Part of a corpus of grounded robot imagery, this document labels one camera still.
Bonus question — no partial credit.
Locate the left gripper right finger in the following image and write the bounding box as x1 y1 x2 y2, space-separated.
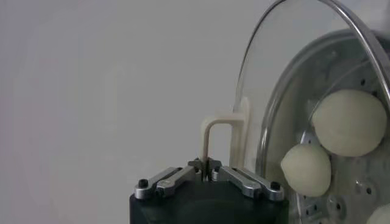
208 158 286 201

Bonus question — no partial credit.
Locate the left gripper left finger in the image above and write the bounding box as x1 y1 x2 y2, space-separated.
133 158 208 200

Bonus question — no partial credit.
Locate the glass lid with cream handle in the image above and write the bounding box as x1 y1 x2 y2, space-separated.
200 0 390 224

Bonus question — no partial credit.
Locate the white steamed baozi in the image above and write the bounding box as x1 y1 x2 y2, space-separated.
280 143 332 198
310 88 388 158
365 203 390 224

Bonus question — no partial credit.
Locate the perforated stainless steel steamer basket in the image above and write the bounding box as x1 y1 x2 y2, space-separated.
255 29 390 224

